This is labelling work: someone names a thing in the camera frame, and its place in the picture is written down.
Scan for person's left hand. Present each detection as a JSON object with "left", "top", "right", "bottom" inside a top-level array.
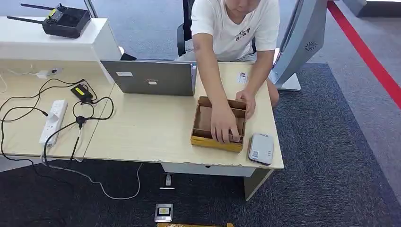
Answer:
[{"left": 235, "top": 90, "right": 257, "bottom": 122}]

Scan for person's right hand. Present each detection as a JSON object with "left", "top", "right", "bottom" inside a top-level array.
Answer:
[{"left": 210, "top": 105, "right": 242, "bottom": 144}]

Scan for wooden compartment box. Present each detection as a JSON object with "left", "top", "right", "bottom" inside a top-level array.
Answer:
[{"left": 190, "top": 96, "right": 248, "bottom": 153}]

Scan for grey card reader device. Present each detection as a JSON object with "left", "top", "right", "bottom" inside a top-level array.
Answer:
[{"left": 248, "top": 132, "right": 275, "bottom": 166}]

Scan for white desk drawer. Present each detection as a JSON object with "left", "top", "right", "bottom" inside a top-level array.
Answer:
[{"left": 160, "top": 162, "right": 257, "bottom": 178}]

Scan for pale desk leg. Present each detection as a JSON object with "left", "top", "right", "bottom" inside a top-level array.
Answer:
[{"left": 244, "top": 168, "right": 275, "bottom": 201}]

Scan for person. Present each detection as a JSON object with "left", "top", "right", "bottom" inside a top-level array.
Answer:
[{"left": 174, "top": 0, "right": 281, "bottom": 145}]

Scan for grey laptop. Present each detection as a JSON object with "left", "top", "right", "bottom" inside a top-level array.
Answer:
[{"left": 101, "top": 59, "right": 198, "bottom": 97}]

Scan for grey kiosk stand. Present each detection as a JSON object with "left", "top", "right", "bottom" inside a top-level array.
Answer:
[{"left": 269, "top": 0, "right": 329, "bottom": 91}]

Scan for black office chair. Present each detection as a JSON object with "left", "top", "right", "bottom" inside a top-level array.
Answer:
[{"left": 176, "top": 0, "right": 195, "bottom": 57}]

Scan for silver floor socket box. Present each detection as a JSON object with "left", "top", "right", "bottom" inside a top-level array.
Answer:
[{"left": 154, "top": 203, "right": 174, "bottom": 223}]

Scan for black power adapter yellow label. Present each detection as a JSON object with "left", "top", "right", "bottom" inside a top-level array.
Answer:
[{"left": 70, "top": 83, "right": 94, "bottom": 104}]

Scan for white power strip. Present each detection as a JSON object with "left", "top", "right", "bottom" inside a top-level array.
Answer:
[{"left": 39, "top": 99, "right": 69, "bottom": 147}]

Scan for grey metal pole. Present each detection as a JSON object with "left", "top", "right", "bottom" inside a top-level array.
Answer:
[{"left": 83, "top": 0, "right": 98, "bottom": 19}]

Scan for black remote controller with antennas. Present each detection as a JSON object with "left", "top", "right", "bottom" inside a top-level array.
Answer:
[{"left": 7, "top": 3, "right": 92, "bottom": 39}]

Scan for white charger plug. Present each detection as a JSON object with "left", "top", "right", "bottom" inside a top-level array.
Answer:
[{"left": 35, "top": 68, "right": 59, "bottom": 79}]

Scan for white cabinet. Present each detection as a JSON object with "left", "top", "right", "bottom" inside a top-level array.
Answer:
[{"left": 0, "top": 16, "right": 123, "bottom": 85}]

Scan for white desk foot bracket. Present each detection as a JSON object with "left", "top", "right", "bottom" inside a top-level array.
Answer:
[{"left": 159, "top": 173, "right": 175, "bottom": 191}]

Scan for white cable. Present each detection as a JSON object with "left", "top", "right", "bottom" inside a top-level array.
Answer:
[{"left": 41, "top": 153, "right": 143, "bottom": 201}]

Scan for black looped adapter cable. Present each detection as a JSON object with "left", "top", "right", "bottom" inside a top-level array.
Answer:
[{"left": 43, "top": 96, "right": 114, "bottom": 166}]

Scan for long black power cable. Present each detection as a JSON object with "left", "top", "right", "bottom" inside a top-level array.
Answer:
[{"left": 0, "top": 78, "right": 98, "bottom": 123}]

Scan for black cable with plug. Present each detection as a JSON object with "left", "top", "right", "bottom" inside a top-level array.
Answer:
[{"left": 0, "top": 106, "right": 50, "bottom": 178}]

